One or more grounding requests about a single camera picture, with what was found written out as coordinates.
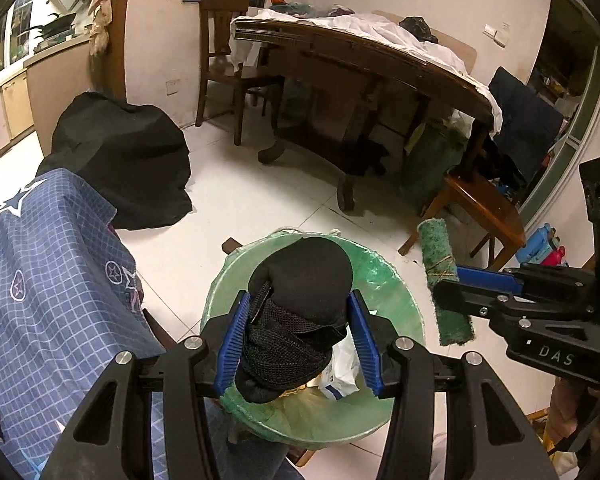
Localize brown wooden chair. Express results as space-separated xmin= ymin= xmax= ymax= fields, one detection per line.
xmin=400 ymin=175 xmax=527 ymax=271

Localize white cloth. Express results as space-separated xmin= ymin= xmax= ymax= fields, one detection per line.
xmin=230 ymin=7 xmax=503 ymax=136

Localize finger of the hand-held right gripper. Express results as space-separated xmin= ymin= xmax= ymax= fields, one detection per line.
xmin=432 ymin=280 xmax=528 ymax=318
xmin=455 ymin=264 xmax=598 ymax=306

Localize kitchen window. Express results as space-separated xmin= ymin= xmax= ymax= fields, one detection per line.
xmin=0 ymin=0 xmax=36 ymax=81

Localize black jacket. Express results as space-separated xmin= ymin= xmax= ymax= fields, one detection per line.
xmin=482 ymin=66 xmax=566 ymax=191

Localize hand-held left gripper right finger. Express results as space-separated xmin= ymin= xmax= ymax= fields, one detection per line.
xmin=347 ymin=290 xmax=543 ymax=480

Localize white blue plastic bag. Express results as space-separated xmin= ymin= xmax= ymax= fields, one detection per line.
xmin=320 ymin=332 xmax=367 ymax=401

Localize beige board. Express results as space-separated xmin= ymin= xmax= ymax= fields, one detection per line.
xmin=430 ymin=30 xmax=478 ymax=73

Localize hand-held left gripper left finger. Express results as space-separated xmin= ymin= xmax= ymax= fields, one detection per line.
xmin=40 ymin=290 xmax=252 ymax=480

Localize black mesh cloth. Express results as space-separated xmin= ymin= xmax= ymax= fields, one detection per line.
xmin=235 ymin=237 xmax=353 ymax=405

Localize sliding door frame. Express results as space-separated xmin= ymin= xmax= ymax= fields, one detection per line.
xmin=520 ymin=0 xmax=600 ymax=221

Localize black plastic bag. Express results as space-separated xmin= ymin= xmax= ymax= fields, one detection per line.
xmin=399 ymin=16 xmax=438 ymax=43

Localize blue checked star tablecloth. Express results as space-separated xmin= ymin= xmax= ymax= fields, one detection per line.
xmin=0 ymin=167 xmax=166 ymax=480

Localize hanging cloth bags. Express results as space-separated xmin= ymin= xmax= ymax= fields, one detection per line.
xmin=87 ymin=0 xmax=116 ymax=56

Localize black bag on floor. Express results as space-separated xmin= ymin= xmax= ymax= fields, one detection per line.
xmin=37 ymin=91 xmax=193 ymax=231

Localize beige kitchen base cabinets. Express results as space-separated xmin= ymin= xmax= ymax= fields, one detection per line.
xmin=0 ymin=35 xmax=93 ymax=161

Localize dark wooden chair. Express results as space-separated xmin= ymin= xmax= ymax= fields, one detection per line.
xmin=196 ymin=0 xmax=286 ymax=146

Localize blue plastic bottle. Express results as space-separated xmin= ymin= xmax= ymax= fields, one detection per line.
xmin=517 ymin=225 xmax=561 ymax=266

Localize person's trouser leg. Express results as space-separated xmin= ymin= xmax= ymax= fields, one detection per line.
xmin=205 ymin=400 xmax=293 ymax=480

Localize dark wooden dining table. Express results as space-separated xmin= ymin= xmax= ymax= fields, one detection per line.
xmin=230 ymin=15 xmax=498 ymax=211

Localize green scouring pad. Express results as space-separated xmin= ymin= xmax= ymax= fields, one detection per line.
xmin=417 ymin=217 xmax=476 ymax=347

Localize green lined trash bin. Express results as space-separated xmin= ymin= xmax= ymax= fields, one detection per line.
xmin=200 ymin=230 xmax=425 ymax=443

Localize green bag under table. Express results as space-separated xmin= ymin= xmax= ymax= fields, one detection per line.
xmin=402 ymin=120 xmax=468 ymax=216

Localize black wok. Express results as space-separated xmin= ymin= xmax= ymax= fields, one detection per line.
xmin=15 ymin=10 xmax=78 ymax=41

